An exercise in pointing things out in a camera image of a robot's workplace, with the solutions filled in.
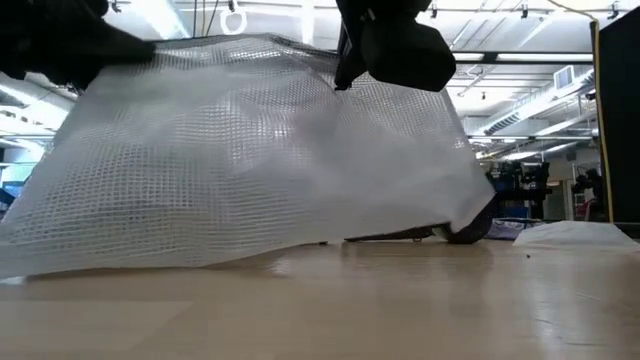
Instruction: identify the white ring light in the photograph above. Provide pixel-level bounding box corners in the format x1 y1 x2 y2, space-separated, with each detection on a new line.
219 5 249 36

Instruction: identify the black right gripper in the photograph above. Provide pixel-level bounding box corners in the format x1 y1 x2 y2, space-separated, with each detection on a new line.
333 0 432 92

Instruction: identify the white mesh bag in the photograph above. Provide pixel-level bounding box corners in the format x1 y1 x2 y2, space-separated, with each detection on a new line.
0 33 496 280

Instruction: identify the white flat pouch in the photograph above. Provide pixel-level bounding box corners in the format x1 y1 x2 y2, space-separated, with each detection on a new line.
512 220 640 253

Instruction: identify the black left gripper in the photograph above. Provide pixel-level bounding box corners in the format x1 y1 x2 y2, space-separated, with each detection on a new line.
0 0 157 91

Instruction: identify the black table frame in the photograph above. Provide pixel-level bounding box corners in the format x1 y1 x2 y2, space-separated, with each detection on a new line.
612 222 640 240

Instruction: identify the black partition panel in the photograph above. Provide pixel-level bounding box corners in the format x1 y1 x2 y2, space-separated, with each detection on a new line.
597 7 640 224

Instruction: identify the yellow cable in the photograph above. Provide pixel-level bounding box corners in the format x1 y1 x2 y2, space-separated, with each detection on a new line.
591 19 615 224

